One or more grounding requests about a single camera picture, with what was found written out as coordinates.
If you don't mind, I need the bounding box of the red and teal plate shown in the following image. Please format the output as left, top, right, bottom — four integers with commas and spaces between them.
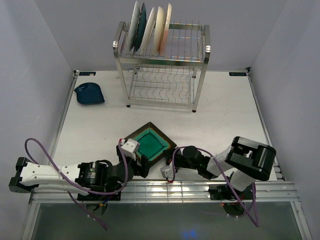
127, 0, 140, 51

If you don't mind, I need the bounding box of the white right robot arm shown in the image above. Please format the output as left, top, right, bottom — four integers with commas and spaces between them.
160, 136, 277, 201

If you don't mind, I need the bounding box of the stainless steel dish rack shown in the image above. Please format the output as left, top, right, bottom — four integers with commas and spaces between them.
112, 21, 211, 113

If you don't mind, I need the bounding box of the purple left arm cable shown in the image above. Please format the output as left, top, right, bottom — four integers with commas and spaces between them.
24, 137, 130, 231

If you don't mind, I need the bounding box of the aluminium front rail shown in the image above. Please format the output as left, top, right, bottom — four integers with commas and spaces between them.
28, 181, 301, 205

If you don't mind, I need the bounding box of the white green red rimmed plate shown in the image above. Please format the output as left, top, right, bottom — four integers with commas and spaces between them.
140, 7, 156, 55

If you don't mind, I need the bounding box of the cream bear plate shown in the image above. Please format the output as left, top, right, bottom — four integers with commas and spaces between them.
152, 6, 165, 56

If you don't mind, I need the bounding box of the square black teal plate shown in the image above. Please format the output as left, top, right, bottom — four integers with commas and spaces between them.
124, 121, 177, 168

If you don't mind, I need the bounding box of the left blue table label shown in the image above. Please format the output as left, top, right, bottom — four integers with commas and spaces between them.
79, 71, 96, 76

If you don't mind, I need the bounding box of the cream and pink branch plate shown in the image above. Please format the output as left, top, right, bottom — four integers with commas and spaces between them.
159, 3, 172, 56

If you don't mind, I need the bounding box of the dark blue irregular dish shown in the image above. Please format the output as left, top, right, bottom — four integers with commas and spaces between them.
73, 82, 105, 105

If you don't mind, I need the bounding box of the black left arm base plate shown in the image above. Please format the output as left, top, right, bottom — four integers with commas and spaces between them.
77, 192, 122, 202

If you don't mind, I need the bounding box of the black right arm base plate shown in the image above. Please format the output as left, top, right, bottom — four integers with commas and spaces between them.
208, 184, 254, 201

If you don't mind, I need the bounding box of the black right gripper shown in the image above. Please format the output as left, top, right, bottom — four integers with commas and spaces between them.
163, 146, 199, 171

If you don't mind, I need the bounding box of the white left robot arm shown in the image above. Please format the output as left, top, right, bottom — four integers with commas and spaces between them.
8, 141, 150, 200

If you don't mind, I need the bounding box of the dark teal blossom plate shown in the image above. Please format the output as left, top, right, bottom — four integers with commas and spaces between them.
134, 3, 147, 53

